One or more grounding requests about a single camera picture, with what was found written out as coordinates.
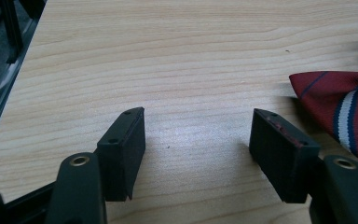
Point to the black metal frame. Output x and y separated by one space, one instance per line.
3 62

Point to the red striped necktie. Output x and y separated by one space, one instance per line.
341 99

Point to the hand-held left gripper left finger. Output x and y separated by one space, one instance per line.
121 155

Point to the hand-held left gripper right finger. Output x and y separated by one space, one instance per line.
286 158

